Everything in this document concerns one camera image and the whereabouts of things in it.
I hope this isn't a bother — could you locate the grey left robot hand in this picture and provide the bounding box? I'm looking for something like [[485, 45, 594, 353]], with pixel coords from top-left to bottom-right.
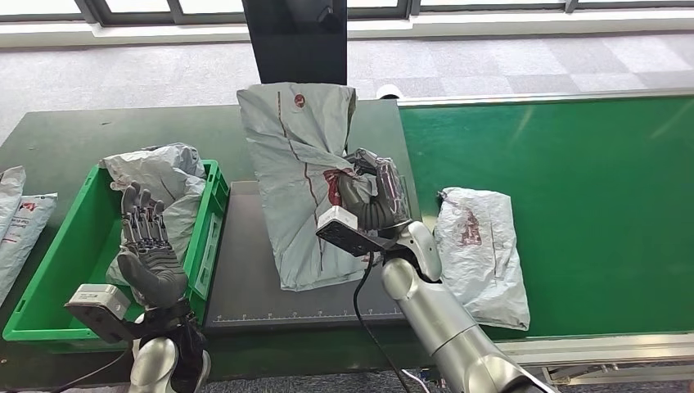
[[117, 181, 190, 311]]

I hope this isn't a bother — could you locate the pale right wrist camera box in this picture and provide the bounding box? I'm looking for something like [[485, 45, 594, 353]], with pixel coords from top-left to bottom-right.
[[316, 205, 393, 258]]

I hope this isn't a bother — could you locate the dark window frame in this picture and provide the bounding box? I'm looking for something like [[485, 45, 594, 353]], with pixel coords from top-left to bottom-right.
[[0, 0, 694, 26]]

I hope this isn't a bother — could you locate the green conveyor belt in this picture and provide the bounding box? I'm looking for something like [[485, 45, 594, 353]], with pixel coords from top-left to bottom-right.
[[399, 94, 694, 342]]

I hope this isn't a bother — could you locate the green plastic crate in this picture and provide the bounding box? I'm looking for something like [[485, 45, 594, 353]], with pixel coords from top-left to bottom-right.
[[2, 158, 231, 351]]

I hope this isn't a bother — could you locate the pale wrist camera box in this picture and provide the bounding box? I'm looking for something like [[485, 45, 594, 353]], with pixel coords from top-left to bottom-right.
[[64, 283, 137, 345], [316, 205, 393, 258]]

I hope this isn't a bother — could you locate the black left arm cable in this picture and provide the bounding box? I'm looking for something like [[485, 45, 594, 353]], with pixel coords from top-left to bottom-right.
[[51, 346, 134, 393]]

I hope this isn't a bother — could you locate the plain grey parcel bag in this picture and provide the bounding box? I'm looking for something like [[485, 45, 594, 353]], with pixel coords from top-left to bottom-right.
[[99, 142, 209, 305]]

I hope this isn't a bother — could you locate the long grey red-striped parcel bag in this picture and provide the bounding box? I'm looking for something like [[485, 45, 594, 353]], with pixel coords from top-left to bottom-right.
[[237, 82, 381, 293]]

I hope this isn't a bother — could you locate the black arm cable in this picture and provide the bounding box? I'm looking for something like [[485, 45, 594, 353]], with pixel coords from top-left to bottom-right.
[[353, 251, 414, 393], [51, 346, 134, 393]]

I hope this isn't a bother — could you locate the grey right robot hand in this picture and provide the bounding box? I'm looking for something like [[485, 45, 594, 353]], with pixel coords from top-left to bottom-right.
[[336, 147, 413, 233]]

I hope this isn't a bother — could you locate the black inbound scanner machine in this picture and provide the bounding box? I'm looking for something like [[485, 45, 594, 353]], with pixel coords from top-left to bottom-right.
[[203, 0, 414, 332]]

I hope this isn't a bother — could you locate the thin white cable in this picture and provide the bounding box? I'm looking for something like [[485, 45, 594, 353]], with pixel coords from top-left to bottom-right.
[[403, 369, 430, 393]]

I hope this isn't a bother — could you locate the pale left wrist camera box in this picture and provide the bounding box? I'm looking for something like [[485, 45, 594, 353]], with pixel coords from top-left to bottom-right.
[[64, 283, 137, 345]]

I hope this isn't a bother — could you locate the plain white parcel bag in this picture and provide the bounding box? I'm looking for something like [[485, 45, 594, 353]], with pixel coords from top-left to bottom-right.
[[0, 165, 27, 241]]

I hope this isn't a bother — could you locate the knotted grey red-print parcel bag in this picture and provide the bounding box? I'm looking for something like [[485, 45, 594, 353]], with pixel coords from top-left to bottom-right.
[[433, 187, 532, 332]]

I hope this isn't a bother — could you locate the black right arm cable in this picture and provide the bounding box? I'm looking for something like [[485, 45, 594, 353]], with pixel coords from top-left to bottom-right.
[[353, 251, 414, 393]]

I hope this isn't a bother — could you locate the white parcel bag with text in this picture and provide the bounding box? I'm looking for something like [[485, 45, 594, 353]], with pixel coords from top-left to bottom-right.
[[0, 192, 59, 306]]

